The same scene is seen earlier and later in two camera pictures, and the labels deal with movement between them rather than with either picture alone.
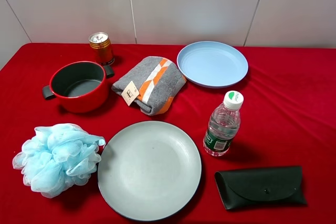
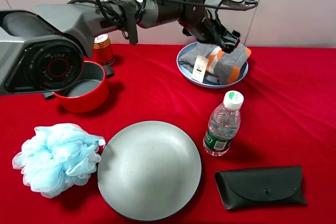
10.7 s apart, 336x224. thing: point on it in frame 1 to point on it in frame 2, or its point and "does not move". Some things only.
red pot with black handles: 79,87 does not move
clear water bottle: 223,125 does not move
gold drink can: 102,49 does not move
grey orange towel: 152,82 to 207,63
